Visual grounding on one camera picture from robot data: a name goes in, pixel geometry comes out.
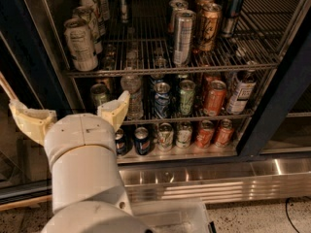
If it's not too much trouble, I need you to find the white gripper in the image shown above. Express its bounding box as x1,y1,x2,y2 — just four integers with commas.
9,90,130,169

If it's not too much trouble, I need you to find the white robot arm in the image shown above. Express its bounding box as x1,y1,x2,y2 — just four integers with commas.
9,91,154,233

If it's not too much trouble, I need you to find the green can middle left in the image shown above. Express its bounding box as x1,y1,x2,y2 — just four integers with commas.
90,83,111,108

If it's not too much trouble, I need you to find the left blue pepsi can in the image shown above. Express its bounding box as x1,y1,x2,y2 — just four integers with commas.
115,128,127,155

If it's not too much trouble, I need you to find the blue pepsi can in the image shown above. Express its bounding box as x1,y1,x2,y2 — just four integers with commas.
134,127,150,155
115,128,127,155

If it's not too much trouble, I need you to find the right blue pepsi can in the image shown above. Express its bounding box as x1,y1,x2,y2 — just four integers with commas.
134,127,150,155

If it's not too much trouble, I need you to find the glass fridge door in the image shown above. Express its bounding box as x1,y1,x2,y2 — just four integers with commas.
0,0,95,212

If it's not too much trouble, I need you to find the blue white can middle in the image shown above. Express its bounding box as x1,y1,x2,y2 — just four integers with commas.
154,82,171,118

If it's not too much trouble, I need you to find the left green white can bottom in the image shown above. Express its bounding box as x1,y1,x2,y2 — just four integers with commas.
157,123,174,151

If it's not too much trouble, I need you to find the green white can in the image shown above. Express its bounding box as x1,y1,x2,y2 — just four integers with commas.
157,123,174,151
176,121,192,149

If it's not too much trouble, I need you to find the right green white can bottom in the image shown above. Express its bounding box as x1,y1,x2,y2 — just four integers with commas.
176,121,192,149

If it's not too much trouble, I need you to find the green can middle centre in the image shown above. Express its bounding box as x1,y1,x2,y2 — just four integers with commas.
179,80,195,116

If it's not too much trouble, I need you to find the left orange can bottom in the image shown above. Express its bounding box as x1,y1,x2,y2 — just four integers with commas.
194,120,215,149

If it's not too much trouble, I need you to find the orange can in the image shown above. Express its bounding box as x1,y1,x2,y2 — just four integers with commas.
214,119,234,148
194,120,215,149

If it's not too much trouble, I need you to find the front tall silver can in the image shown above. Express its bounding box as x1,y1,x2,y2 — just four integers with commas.
173,10,196,66

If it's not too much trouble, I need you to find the slim silver can back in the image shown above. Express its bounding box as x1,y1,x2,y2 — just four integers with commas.
117,0,131,23

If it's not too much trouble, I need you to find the orange can middle shelf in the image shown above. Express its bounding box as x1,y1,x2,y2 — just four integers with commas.
203,81,226,117

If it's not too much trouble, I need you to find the right orange can bottom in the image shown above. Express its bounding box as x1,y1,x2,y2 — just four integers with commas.
214,119,234,148

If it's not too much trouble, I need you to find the front gold can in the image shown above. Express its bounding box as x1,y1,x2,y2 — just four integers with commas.
196,3,222,51

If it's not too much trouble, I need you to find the gold can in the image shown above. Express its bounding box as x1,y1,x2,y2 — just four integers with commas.
196,3,222,51
194,0,214,13

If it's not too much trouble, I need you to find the stainless fridge base panel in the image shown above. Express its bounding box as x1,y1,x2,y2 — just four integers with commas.
121,158,311,204

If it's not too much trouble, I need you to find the blue silver tall can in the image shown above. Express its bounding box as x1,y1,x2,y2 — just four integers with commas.
221,0,244,38

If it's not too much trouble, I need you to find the clear water bottle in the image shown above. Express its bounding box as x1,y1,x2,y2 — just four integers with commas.
121,68,144,120

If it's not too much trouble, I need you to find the clear plastic bin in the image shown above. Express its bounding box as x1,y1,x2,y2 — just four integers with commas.
132,199,217,233

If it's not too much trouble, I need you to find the dark tea bottle white label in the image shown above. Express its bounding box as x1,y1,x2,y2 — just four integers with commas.
225,69,257,115

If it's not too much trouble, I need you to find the top wire shelf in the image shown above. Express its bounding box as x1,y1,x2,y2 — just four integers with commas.
68,0,299,79

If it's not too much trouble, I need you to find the wire shelf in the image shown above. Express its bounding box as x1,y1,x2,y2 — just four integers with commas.
68,0,299,79
74,69,276,128

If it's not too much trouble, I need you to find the middle wire shelf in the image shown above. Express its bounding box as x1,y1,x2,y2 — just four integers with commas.
74,69,276,128

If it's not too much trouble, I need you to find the black floor cable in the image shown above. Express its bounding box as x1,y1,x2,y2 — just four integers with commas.
284,195,311,233

